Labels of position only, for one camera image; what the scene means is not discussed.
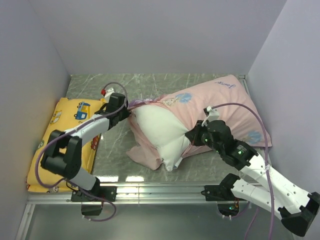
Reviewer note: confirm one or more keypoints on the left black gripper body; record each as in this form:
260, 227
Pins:
123, 113

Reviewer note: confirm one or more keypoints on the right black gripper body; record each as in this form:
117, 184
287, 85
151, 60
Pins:
208, 142

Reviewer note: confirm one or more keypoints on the white pillow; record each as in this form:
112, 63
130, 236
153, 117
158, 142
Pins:
165, 132

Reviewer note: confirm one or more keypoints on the purple princess print pillowcase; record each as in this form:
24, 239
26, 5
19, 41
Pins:
226, 94

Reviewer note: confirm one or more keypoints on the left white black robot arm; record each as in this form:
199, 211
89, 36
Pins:
62, 154

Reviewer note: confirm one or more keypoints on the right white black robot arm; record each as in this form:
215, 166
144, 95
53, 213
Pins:
295, 207

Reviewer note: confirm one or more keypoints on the yellow car print pillow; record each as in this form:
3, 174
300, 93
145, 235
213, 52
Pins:
67, 114

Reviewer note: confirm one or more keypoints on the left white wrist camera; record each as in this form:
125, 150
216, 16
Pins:
106, 93

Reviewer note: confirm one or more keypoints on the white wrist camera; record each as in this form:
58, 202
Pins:
211, 113
106, 93

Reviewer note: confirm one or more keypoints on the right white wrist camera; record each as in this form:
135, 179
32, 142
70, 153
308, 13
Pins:
211, 113

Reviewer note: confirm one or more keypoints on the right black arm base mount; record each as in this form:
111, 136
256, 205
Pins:
228, 206

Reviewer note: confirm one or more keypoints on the front aluminium rail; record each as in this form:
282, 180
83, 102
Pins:
137, 193

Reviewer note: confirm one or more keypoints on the aluminium rail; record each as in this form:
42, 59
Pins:
243, 81
137, 193

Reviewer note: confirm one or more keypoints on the right side aluminium rail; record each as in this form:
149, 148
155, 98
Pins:
243, 81

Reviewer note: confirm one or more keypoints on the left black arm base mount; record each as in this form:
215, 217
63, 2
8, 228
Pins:
92, 204

